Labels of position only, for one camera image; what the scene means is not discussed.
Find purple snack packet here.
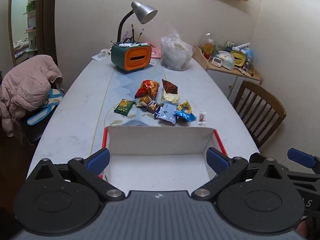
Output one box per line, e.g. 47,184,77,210
143,101,161,113

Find blue white bag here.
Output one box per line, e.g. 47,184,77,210
26,89,65,126

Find white cardboard box red edges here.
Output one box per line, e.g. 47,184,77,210
101,126,228,196

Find pink folder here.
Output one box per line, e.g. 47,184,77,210
147,44,163,59

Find cream snack packet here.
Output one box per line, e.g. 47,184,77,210
161,93,181,105

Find yellow box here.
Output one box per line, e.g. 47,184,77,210
230,50,247,67

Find wooden door frame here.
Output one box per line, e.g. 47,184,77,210
7,0,58,67

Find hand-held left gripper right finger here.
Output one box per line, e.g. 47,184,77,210
191,147,292,202

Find white shelf rack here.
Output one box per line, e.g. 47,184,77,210
22,0,38,53

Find pink puffer jacket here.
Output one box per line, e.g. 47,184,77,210
0,54,64,137

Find green snack packet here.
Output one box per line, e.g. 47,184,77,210
114,99,134,117

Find person's right hand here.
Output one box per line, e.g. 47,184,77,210
296,219,308,240

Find clear packet with brown ball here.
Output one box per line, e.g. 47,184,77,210
136,95,157,108

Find green orange tissue box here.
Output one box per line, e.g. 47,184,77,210
111,42,152,74

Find clear glass dome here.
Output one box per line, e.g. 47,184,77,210
200,32,225,55

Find red chip packet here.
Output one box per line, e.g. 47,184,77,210
134,79,160,99

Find wooden top cabinet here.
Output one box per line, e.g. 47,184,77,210
192,45,263,103

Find red yellow bottle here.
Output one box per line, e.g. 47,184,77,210
204,39,215,58

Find dark red cookie packet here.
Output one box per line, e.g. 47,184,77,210
162,79,178,95

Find yellow candy packet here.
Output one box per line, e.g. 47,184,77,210
177,100,193,114

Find blue crinkled snack packet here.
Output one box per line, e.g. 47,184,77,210
174,109,197,122

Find white tissue pack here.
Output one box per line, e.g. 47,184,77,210
217,51,235,70

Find light blue snack packet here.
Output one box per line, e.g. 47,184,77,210
154,104,177,125

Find paper leaflet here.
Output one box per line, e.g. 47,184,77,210
91,48,112,61

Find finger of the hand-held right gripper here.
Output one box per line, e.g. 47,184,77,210
287,148,320,174
249,152,267,165

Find clear plastic bag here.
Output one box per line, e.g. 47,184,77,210
160,22,197,72

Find wooden chair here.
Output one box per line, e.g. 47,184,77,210
232,80,287,149

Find silver desk lamp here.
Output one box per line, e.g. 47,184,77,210
117,1,158,43

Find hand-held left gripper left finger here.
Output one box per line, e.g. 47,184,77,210
26,147,125,202

